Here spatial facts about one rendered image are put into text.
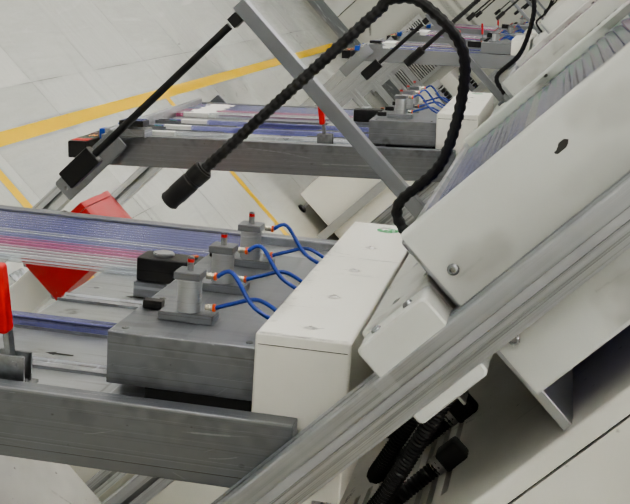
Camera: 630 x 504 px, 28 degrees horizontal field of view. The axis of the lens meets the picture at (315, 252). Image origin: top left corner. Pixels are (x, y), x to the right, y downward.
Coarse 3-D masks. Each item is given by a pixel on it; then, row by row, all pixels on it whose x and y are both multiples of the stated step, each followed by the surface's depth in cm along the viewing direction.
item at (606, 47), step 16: (608, 32) 140; (624, 32) 122; (592, 48) 136; (608, 48) 119; (576, 64) 135; (592, 64) 117; (560, 80) 131; (576, 80) 113; (544, 96) 130; (560, 96) 112; (528, 112) 127; (544, 112) 108; (496, 128) 143; (512, 128) 122; (480, 144) 138; (496, 144) 120; (464, 160) 136; (480, 160) 117; (464, 176) 115; (448, 192) 113
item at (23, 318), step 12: (12, 312) 127; (24, 312) 127; (24, 324) 126; (36, 324) 126; (48, 324) 126; (60, 324) 126; (72, 324) 125; (84, 324) 125; (96, 324) 125; (108, 324) 125
